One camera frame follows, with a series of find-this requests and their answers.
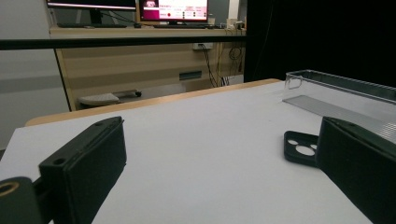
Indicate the black phone case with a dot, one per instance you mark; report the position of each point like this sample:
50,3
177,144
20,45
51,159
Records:
294,155

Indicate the light wooden office desk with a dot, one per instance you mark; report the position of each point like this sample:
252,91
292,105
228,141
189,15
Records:
124,65

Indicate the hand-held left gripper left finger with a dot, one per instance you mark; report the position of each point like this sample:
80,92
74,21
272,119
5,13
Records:
84,168

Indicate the dark computer monitor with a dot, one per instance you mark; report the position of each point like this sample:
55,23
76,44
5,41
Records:
90,3

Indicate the grey chair base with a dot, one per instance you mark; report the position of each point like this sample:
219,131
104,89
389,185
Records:
99,99

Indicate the clear plastic storage box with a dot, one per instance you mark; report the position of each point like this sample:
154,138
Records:
342,102

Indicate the white power strip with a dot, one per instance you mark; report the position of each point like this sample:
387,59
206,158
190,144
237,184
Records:
202,46

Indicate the black curtain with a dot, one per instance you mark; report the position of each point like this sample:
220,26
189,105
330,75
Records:
311,37

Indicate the computer monitor with pink screen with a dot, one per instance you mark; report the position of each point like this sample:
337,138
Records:
174,9

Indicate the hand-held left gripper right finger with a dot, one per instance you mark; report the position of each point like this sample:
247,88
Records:
358,165

